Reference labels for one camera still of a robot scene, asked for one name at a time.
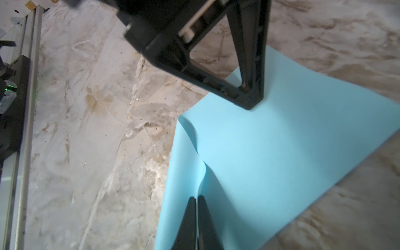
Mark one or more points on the aluminium front rail frame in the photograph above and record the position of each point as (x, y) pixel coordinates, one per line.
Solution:
(22, 39)

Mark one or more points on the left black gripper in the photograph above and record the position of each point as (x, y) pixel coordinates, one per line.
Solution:
(218, 46)

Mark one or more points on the right circuit board with wires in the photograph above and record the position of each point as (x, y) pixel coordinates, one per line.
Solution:
(8, 95)

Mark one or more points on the light blue paper sheet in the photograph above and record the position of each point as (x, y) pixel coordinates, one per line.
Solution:
(259, 169)

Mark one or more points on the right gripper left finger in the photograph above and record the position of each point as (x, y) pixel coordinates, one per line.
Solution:
(186, 237)

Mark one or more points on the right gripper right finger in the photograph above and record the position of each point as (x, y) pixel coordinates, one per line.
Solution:
(207, 235)

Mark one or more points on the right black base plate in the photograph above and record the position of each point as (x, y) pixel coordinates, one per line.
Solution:
(12, 122)

